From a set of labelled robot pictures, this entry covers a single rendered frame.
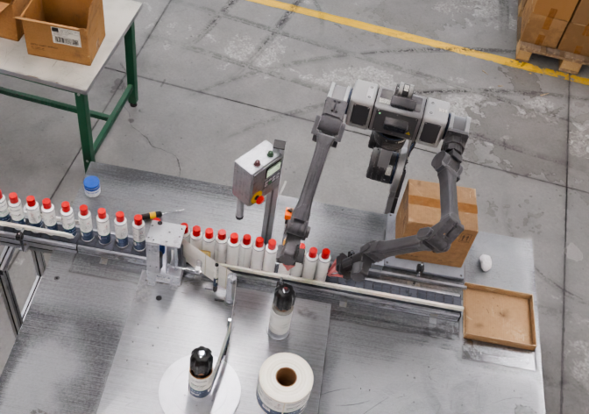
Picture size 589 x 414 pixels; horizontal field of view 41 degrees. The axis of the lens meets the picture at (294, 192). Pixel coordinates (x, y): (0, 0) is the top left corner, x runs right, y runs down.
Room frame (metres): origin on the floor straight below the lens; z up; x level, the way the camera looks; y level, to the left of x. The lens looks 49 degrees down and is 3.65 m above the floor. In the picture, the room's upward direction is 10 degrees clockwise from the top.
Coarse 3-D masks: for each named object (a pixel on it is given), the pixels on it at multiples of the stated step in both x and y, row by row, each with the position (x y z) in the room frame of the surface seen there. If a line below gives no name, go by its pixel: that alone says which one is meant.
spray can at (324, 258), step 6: (324, 252) 1.91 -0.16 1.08; (318, 258) 1.91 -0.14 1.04; (324, 258) 1.90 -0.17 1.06; (330, 258) 1.92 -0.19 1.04; (318, 264) 1.90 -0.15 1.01; (324, 264) 1.89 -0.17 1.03; (318, 270) 1.89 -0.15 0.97; (324, 270) 1.89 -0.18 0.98; (318, 276) 1.89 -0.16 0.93; (324, 276) 1.90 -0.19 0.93
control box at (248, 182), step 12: (264, 144) 2.07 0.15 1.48; (252, 156) 2.00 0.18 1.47; (264, 156) 2.01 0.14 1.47; (276, 156) 2.02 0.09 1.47; (240, 168) 1.94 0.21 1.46; (252, 168) 1.94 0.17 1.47; (264, 168) 1.95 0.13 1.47; (240, 180) 1.94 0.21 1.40; (252, 180) 1.91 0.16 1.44; (264, 180) 1.96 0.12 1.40; (276, 180) 2.02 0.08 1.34; (240, 192) 1.93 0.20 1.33; (252, 192) 1.91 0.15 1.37; (264, 192) 1.97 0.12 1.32
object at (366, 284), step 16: (80, 240) 1.90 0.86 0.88; (96, 240) 1.91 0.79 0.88; (112, 240) 1.93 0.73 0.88; (144, 256) 1.88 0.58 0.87; (240, 272) 1.88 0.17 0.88; (320, 288) 1.87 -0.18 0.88; (368, 288) 1.92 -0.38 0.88; (384, 288) 1.93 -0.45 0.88; (400, 288) 1.94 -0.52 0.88; (416, 304) 1.88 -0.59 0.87
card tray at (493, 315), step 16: (480, 288) 2.04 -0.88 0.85; (496, 288) 2.04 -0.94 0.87; (464, 304) 1.95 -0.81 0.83; (480, 304) 1.96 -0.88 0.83; (496, 304) 1.98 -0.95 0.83; (512, 304) 1.99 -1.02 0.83; (528, 304) 2.01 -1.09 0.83; (464, 320) 1.87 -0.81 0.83; (480, 320) 1.88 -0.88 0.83; (496, 320) 1.90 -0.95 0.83; (512, 320) 1.91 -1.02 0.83; (528, 320) 1.93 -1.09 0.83; (464, 336) 1.79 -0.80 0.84; (480, 336) 1.78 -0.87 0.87; (496, 336) 1.82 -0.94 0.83; (512, 336) 1.83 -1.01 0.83; (528, 336) 1.85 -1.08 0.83
